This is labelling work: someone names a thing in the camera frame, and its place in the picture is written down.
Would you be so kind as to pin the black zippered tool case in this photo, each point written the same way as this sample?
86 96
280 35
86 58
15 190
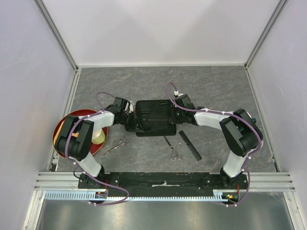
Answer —
154 118

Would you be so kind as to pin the silver scissors left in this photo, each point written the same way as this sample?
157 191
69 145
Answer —
122 141

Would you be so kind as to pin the cream yellow cup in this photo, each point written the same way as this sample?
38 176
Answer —
98 137

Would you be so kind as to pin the silver scissors centre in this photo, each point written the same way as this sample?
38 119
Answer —
175 156

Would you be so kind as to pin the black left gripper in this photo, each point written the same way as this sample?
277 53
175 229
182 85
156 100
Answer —
135 125

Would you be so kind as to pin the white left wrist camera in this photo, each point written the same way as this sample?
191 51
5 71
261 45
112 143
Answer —
129 107

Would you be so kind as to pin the round red tray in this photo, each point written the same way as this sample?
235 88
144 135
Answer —
95 147

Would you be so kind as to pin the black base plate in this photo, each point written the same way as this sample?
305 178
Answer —
162 183

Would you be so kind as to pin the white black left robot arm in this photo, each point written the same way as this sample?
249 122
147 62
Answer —
74 138

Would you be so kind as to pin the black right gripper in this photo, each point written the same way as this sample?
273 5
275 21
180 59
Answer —
176 121

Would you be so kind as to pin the woven bamboo mat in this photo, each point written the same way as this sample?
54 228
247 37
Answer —
57 134

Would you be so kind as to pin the black straight comb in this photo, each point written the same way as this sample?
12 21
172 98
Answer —
190 146

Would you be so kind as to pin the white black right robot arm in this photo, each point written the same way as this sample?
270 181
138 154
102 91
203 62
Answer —
241 133

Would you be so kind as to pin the silver scissors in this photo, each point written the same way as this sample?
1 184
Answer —
122 141
175 156

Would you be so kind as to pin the slotted cable duct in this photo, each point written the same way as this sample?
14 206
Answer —
94 196

